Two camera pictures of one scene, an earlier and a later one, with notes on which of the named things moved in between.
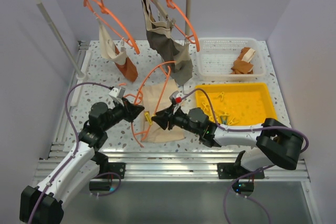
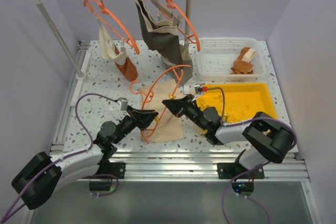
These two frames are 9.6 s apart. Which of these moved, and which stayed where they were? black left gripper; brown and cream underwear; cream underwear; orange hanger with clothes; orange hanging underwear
Moved: black left gripper
Stayed: brown and cream underwear; orange hanger with clothes; orange hanging underwear; cream underwear
